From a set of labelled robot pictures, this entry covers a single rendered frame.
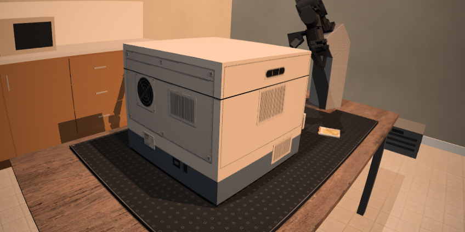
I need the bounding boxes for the beige benchtop instrument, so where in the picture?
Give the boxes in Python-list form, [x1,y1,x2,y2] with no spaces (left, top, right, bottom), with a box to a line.
[123,37,311,205]

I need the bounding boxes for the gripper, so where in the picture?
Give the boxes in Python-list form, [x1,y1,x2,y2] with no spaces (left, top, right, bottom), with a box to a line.
[309,27,329,71]

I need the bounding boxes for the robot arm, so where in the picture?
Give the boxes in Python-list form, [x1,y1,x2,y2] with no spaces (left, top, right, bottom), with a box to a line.
[287,0,336,48]

